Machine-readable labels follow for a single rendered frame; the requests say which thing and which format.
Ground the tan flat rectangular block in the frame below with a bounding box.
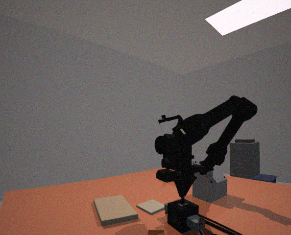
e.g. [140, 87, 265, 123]
[94, 195, 138, 226]

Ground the beige flat square slab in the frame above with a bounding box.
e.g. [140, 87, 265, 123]
[136, 199, 165, 214]

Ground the brown cube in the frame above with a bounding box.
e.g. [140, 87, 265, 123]
[148, 230, 165, 235]

